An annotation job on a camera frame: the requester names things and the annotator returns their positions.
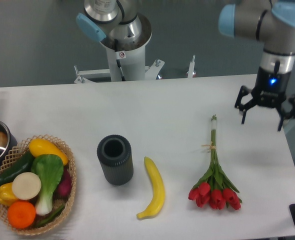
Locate green chili pepper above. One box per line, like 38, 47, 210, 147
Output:
34, 204, 65, 228

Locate woven wicker basket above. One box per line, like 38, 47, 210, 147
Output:
0, 134, 77, 236

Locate yellow bell pepper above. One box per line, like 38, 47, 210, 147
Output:
0, 182, 19, 207

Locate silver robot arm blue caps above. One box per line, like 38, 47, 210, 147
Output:
218, 0, 295, 129

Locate purple red onion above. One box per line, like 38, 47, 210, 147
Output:
56, 168, 72, 198

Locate orange fruit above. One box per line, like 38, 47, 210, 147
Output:
7, 200, 36, 229

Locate yellow plastic banana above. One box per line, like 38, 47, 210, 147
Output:
136, 156, 166, 220

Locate dark grey ribbed vase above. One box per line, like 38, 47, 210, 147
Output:
96, 134, 134, 186

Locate dark green cucumber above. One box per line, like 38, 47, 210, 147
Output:
0, 150, 35, 187

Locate white round radish slice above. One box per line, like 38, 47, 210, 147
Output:
12, 172, 42, 200

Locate red tulip bouquet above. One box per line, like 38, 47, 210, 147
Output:
188, 115, 242, 210

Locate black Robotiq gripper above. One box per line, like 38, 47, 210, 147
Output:
234, 66, 295, 132

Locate yellow squash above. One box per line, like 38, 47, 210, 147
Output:
28, 138, 69, 166

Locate green bok choy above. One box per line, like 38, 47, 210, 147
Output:
31, 154, 64, 216

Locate white metal frame bracket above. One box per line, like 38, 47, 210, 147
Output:
74, 55, 196, 84

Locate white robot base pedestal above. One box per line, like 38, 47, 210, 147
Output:
75, 0, 153, 82

